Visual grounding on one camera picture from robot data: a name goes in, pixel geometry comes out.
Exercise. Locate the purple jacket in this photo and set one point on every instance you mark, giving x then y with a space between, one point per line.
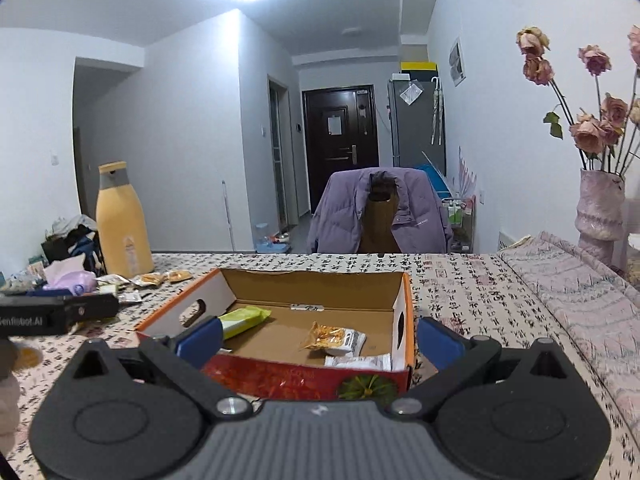
421 224

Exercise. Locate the patterned tablecloth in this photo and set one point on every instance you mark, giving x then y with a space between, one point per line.
473 294

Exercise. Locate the pink ceramic vase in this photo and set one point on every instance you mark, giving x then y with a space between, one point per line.
599 218

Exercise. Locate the white grey snack packet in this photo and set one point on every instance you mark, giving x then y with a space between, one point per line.
382 363

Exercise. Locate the dark front door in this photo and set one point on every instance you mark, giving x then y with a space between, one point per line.
340 134

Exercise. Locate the yellow box on fridge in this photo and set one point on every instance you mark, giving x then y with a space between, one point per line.
422 66

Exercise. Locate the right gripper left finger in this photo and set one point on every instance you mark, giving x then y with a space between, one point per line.
178 361

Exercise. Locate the red cardboard box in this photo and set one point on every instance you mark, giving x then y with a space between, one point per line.
269 361

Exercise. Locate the long green snack bar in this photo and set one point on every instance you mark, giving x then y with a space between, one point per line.
241 320

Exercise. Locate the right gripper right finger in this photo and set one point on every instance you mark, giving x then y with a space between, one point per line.
460 363

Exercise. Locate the grey refrigerator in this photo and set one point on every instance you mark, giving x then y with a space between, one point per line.
417 120

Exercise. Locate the yellow thermos bottle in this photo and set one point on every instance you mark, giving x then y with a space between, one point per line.
121 224

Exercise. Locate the small brown snack packet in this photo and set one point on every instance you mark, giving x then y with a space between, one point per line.
177 276

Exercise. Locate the purple tissue pack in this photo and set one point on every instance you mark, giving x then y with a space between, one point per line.
70 274

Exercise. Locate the wooden chair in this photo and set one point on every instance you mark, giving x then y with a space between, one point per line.
378 217

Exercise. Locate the folded pink table runner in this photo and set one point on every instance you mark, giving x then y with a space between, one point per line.
597 308

